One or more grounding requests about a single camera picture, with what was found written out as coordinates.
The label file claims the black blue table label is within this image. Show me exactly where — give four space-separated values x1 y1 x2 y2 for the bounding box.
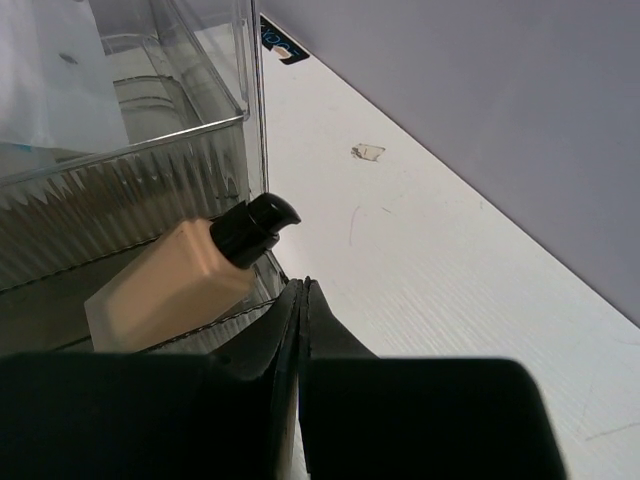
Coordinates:
260 15 311 66

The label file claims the foundation bottle black pump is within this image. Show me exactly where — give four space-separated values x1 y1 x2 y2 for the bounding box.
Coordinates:
84 193 301 353

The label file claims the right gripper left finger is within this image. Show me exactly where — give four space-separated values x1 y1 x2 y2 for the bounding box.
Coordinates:
1 280 303 479

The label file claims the clear acrylic makeup organizer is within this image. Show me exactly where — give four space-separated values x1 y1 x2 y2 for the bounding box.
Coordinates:
1 1 268 355

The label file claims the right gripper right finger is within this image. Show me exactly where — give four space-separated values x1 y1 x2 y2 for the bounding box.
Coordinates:
299 279 563 479

